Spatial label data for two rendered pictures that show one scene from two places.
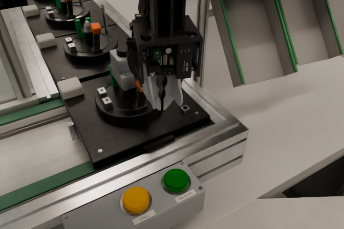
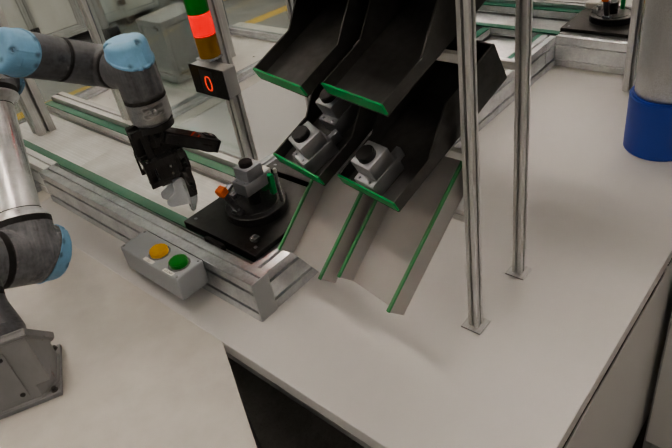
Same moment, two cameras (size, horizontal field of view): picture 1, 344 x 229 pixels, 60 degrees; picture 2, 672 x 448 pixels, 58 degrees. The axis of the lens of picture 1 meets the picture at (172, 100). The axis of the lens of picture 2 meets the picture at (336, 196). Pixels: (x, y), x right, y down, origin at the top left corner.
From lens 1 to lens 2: 119 cm
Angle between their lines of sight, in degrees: 60
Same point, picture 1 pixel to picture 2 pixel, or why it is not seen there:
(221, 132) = (245, 272)
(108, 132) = (216, 213)
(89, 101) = not seen: hidden behind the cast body
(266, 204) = (217, 350)
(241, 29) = (335, 207)
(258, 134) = (309, 326)
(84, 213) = (148, 237)
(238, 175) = (245, 324)
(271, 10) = (362, 206)
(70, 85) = not seen: hidden behind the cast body
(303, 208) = (219, 376)
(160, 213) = (153, 266)
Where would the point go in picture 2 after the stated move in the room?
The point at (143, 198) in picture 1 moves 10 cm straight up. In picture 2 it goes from (157, 252) to (142, 214)
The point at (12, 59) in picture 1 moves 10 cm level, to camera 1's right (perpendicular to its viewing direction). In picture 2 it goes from (238, 130) to (247, 147)
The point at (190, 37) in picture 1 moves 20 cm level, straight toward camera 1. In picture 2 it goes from (152, 164) to (41, 193)
